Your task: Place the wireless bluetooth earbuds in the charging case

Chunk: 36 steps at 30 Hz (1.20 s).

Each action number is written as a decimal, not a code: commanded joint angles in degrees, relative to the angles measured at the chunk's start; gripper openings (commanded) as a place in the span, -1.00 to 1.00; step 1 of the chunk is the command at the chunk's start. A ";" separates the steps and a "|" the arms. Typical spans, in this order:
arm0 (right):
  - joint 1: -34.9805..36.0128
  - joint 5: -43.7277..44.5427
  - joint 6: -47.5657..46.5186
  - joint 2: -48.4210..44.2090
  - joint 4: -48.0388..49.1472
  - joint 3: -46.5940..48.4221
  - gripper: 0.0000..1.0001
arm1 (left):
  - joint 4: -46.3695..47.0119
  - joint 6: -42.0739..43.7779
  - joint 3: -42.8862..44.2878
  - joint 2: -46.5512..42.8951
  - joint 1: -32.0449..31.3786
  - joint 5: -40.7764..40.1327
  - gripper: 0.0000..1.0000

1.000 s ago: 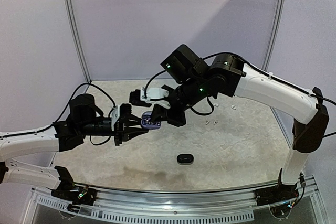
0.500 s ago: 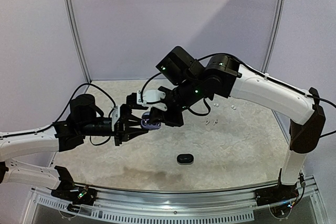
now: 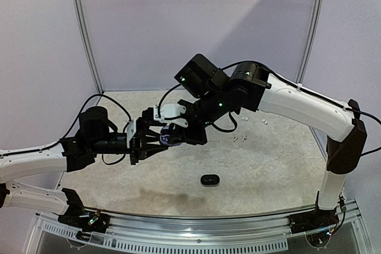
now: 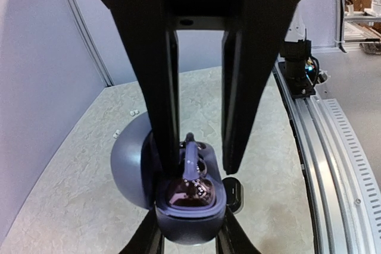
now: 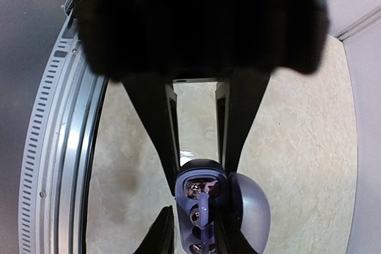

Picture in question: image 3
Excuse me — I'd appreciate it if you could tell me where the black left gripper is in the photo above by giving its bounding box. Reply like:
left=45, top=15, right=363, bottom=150
left=89, top=128, right=168, bottom=165

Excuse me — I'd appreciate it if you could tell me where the purple earbud charging case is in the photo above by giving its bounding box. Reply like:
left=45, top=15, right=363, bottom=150
left=160, top=124, right=182, bottom=147

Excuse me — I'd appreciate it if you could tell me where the black earbud charging case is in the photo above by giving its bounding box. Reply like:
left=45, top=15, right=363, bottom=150
left=200, top=174, right=220, bottom=187

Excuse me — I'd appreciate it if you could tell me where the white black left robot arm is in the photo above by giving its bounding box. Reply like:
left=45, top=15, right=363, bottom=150
left=1, top=106, right=168, bottom=233

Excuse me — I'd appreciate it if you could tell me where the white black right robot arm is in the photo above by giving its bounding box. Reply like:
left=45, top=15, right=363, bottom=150
left=158, top=54, right=367, bottom=236

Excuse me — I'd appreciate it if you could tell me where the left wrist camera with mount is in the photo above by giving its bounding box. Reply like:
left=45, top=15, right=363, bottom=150
left=126, top=107, right=154, bottom=149

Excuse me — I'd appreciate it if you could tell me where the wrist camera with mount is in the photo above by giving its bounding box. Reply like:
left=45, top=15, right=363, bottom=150
left=154, top=104, right=188, bottom=128
left=126, top=107, right=154, bottom=149

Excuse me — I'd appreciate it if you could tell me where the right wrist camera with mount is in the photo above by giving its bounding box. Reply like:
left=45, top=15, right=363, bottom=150
left=154, top=104, right=188, bottom=128

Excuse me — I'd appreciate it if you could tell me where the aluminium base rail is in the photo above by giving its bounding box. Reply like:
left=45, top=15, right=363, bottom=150
left=25, top=200, right=373, bottom=253

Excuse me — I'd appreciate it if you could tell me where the right aluminium frame post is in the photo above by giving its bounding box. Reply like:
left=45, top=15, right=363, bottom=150
left=295, top=0, right=323, bottom=83

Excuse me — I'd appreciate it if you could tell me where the aluminium frame post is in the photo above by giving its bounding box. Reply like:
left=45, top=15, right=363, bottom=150
left=295, top=0, right=323, bottom=83
left=73, top=0, right=104, bottom=93

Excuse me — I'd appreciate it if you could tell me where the left aluminium frame post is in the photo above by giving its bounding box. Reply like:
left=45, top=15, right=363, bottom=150
left=73, top=0, right=104, bottom=93

